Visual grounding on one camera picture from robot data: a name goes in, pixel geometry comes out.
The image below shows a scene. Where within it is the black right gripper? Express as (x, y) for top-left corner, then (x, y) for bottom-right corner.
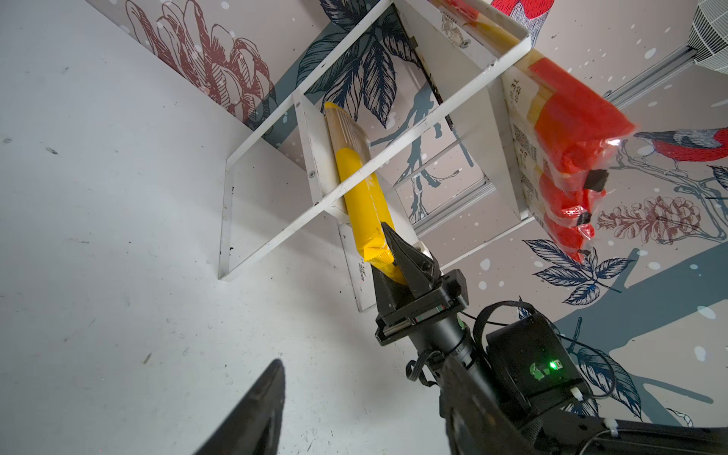
(373, 222), (468, 346)

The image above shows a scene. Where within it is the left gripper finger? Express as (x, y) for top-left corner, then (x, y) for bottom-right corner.
(195, 359), (286, 455)

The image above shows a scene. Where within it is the yellow spaghetti bag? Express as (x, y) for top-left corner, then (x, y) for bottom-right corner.
(323, 102), (406, 284)

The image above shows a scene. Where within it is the red spaghetti bag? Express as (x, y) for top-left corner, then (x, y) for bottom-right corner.
(519, 171), (607, 228)
(434, 1), (635, 193)
(542, 216), (595, 264)

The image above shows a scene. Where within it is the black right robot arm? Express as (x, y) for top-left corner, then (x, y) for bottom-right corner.
(373, 224), (727, 454)

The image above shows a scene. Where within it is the white two-tier shelf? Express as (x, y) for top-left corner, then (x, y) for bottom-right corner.
(218, 1), (534, 312)

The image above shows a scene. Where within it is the white wire mesh basket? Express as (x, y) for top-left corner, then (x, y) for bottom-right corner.
(687, 0), (728, 75)

